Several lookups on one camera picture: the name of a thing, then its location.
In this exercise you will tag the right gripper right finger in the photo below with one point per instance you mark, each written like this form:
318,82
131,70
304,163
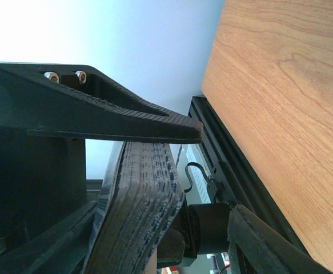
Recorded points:
256,248

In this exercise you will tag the light blue cable duct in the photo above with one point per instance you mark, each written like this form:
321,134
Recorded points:
194,154

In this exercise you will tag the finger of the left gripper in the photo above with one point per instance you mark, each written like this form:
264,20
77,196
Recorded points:
79,101

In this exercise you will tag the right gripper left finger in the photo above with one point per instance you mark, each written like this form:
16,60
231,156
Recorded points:
60,249

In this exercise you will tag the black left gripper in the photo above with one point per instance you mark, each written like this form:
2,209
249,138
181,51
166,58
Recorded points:
42,181

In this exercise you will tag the blue playing card deck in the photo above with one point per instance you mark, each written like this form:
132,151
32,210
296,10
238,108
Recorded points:
141,195

